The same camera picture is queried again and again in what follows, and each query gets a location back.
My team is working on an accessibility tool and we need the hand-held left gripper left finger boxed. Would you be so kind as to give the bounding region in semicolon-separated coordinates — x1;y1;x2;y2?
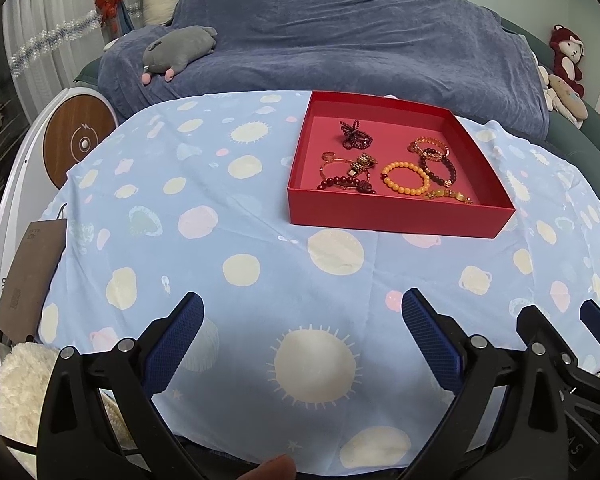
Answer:
36;291;205;480

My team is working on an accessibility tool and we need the red monkey plush toy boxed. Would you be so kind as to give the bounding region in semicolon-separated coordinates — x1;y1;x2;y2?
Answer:
549;24;586;98

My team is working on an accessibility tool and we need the yellow stone bead bracelet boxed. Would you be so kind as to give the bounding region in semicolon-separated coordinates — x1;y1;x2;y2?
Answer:
420;187;474;206

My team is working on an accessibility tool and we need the white sheer curtain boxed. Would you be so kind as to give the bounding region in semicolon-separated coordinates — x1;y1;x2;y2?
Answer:
0;0;111;126

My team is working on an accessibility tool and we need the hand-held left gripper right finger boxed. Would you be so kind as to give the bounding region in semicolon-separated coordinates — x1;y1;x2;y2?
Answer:
401;288;576;480

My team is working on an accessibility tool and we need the grey plush toy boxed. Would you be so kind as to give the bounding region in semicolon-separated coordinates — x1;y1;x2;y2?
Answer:
141;25;219;84

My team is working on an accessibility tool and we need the amber bead bracelet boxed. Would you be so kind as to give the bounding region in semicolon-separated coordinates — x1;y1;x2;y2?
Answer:
408;136;449;161

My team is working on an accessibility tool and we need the brown cardboard tag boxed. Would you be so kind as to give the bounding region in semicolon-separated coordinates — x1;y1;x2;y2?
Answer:
0;219;69;343

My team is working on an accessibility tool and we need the person's left hand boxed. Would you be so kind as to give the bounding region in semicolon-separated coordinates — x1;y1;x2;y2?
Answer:
239;454;297;480

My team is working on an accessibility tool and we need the red bead bracelet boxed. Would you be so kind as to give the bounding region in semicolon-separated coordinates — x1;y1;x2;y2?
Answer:
316;172;379;196

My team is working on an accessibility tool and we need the silver tinsel garland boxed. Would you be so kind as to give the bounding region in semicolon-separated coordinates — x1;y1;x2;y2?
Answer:
10;2;141;78

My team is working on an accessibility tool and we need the red bow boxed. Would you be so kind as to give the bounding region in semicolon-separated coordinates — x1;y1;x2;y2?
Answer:
95;0;125;26

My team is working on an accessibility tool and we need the small white plush toy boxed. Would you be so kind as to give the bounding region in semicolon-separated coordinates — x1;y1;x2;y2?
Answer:
536;64;556;111

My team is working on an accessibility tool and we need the dark red bead necklace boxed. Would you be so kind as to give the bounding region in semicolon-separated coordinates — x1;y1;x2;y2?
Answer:
337;119;376;151

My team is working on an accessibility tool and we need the dark wooden bead bracelet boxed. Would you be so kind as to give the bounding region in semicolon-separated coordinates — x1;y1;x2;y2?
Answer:
419;147;459;187

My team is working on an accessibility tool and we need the green sofa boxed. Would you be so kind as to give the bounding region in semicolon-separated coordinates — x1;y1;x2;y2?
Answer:
75;15;600;171

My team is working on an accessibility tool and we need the gold link watch band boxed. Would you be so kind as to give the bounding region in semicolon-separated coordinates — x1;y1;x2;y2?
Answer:
347;152;374;177

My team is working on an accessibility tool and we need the orange bead bracelet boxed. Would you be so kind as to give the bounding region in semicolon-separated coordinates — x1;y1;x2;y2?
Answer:
381;160;431;197

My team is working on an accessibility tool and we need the thin gold bangle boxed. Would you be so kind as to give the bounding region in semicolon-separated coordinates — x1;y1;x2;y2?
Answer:
321;154;363;190

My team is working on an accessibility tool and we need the blue-grey blanket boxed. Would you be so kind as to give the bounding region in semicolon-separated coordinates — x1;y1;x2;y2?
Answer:
97;0;551;141

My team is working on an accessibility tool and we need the white fluffy cushion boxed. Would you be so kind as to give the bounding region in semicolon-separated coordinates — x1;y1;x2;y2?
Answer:
0;342;136;456

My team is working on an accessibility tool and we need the red cardboard box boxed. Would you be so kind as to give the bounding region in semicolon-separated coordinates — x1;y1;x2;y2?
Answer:
286;90;517;240

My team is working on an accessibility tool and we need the beige round plush cushion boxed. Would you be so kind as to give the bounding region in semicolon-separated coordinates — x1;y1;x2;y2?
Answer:
550;75;588;122

